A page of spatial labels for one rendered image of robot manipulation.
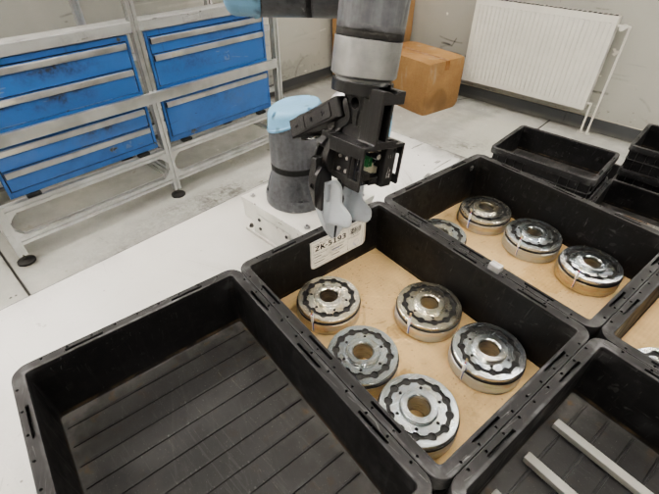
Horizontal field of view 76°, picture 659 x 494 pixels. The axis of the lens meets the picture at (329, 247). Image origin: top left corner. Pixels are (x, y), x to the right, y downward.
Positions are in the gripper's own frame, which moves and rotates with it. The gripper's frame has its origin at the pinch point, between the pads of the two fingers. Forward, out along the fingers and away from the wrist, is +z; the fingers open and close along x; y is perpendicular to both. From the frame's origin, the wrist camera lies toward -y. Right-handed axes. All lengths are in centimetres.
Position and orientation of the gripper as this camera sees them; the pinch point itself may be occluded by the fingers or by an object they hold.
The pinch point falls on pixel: (330, 226)
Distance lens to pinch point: 59.3
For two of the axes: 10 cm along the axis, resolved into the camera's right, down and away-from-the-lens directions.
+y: 6.5, 4.4, -6.2
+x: 7.5, -2.5, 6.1
